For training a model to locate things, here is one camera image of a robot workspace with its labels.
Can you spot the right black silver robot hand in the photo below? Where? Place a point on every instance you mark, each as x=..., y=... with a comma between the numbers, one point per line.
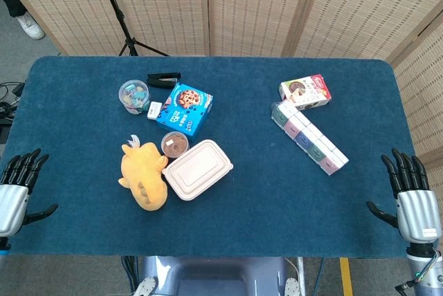
x=418, y=213

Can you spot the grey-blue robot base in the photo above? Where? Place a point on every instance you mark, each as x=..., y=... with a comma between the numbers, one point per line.
x=214, y=277

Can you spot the beige lidded lunch box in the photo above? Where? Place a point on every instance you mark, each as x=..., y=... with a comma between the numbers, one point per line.
x=197, y=171

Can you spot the small white box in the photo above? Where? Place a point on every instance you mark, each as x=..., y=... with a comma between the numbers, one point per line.
x=154, y=110

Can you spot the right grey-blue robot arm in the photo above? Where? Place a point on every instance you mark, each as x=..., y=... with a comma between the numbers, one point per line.
x=424, y=275

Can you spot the bamboo folding screen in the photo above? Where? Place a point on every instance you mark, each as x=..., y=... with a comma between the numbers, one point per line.
x=249, y=5

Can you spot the black tripod stand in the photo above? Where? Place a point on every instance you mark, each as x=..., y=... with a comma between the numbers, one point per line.
x=124, y=29

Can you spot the blue table cloth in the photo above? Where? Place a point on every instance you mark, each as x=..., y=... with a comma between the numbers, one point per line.
x=259, y=206

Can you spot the yellow plush toy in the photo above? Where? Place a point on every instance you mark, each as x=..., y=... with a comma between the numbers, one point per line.
x=147, y=175

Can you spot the blue cookie box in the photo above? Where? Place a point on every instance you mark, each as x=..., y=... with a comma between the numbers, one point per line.
x=185, y=109

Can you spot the multicolour tissue pack row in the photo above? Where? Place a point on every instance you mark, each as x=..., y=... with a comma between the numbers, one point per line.
x=308, y=135

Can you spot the yellow floor tape strip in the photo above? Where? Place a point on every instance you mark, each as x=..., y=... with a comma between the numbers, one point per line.
x=346, y=277

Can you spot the brown round lidded cup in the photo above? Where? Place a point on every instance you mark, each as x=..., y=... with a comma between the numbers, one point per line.
x=174, y=144

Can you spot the white sneaker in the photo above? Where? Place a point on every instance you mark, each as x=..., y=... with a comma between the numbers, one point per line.
x=30, y=26

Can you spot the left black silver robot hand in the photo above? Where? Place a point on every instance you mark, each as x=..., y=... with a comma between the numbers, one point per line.
x=12, y=206

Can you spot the red white snack box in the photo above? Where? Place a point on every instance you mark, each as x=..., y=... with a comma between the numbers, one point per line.
x=306, y=92

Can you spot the clear jar of binder clips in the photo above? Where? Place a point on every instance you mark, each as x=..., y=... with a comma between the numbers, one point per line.
x=133, y=97

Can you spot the black stapler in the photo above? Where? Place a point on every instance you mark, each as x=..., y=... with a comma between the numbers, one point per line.
x=162, y=80

